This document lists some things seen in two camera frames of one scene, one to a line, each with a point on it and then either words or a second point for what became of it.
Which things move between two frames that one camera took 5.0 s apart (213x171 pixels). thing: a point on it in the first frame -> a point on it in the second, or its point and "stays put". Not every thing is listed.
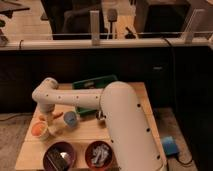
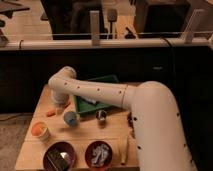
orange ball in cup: [37, 129] stays put
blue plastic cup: [70, 119] stays put
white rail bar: [102, 42] stays put
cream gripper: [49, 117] -> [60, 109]
